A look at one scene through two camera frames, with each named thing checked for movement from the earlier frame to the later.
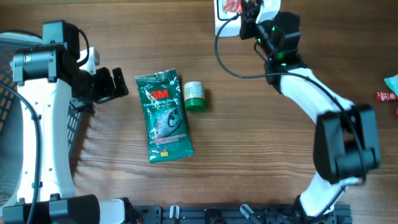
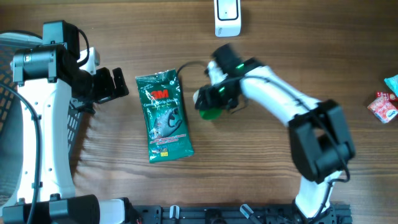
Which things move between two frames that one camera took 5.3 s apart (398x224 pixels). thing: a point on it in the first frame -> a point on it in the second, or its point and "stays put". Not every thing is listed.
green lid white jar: x=194 y=96 -> x=210 y=114
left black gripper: x=109 y=91 stays put
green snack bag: x=167 y=131 stays put
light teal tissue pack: x=392 y=83 stays put
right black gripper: x=249 y=16 -> x=205 y=96
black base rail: x=244 y=214 stays put
